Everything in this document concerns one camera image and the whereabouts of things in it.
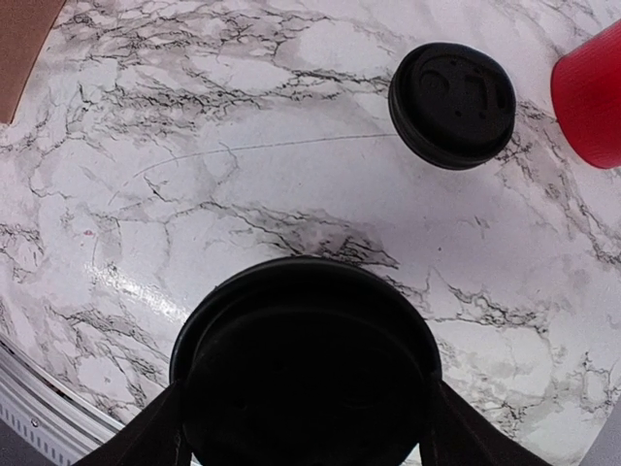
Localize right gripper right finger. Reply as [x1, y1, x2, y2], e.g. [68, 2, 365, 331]
[419, 375, 548, 466]

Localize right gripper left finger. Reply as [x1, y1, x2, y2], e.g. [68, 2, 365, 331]
[75, 382, 191, 466]

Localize black plastic cup lid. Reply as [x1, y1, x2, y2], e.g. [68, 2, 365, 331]
[170, 256, 441, 465]

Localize brown paper bag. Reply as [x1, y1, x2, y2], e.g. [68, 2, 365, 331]
[1, 0, 66, 123]

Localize red cylindrical container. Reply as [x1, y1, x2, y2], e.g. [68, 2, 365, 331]
[550, 22, 621, 169]

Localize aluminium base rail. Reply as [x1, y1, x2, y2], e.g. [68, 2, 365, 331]
[1, 337, 123, 465]

